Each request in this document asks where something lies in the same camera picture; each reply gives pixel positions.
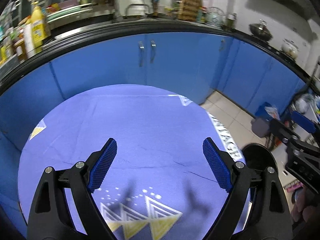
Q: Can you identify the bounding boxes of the person's right hand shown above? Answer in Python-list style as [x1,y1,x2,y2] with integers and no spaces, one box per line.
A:
[291,187,320,228]

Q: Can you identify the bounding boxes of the grey bin with blue bag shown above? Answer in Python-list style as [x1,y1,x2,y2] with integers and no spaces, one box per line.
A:
[251,102,282,138]

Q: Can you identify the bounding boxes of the dark wok with lid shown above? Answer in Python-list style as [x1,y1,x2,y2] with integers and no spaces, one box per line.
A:
[249,19,273,42]

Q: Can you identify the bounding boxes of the checkered wooden cutting board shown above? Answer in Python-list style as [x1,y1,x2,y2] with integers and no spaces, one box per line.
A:
[176,0,203,22]

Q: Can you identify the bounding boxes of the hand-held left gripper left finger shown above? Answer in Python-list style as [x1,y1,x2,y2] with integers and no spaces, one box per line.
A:
[27,138,118,240]

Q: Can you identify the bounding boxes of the pale green kettle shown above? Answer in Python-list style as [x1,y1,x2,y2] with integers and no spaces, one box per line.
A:
[205,7,224,27]

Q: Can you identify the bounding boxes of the white ceramic pot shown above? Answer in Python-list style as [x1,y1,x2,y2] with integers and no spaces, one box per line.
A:
[281,39,299,59]

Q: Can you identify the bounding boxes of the black kitchen countertop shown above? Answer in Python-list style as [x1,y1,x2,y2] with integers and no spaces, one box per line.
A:
[0,20,320,93]

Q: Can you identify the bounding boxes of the yellow detergent bottle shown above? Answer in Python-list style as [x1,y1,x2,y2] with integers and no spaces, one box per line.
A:
[30,0,50,48]

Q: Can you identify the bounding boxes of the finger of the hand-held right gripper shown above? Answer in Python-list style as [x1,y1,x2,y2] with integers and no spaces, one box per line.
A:
[269,118,304,153]
[291,111,320,145]

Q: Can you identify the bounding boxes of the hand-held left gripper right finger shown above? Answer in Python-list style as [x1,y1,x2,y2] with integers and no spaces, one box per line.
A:
[202,137,293,240]

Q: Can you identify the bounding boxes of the curved chrome tap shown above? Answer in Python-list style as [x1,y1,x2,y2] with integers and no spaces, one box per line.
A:
[125,3,148,18]

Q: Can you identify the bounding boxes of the purple printed tablecloth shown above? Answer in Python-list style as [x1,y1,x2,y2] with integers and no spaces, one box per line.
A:
[17,84,252,240]

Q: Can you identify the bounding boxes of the black trash bin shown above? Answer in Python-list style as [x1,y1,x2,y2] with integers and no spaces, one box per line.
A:
[242,143,283,178]

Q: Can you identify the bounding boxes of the blue lower kitchen cabinets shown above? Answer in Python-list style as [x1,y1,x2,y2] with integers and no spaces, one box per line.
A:
[0,26,313,230]

